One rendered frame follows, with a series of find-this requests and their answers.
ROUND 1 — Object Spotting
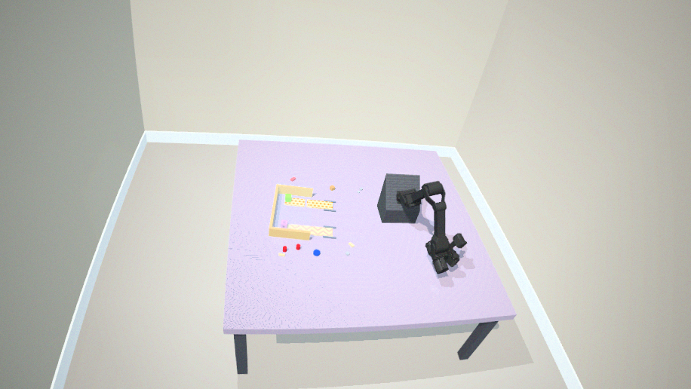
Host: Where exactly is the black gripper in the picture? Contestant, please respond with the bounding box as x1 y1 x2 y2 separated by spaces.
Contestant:
449 233 467 250

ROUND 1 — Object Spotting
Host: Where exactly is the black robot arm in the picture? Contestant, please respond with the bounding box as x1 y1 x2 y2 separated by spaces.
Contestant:
397 181 459 274

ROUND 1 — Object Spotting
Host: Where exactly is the tan open-top rectangular tray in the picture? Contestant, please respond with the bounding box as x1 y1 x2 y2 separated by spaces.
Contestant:
269 182 313 241

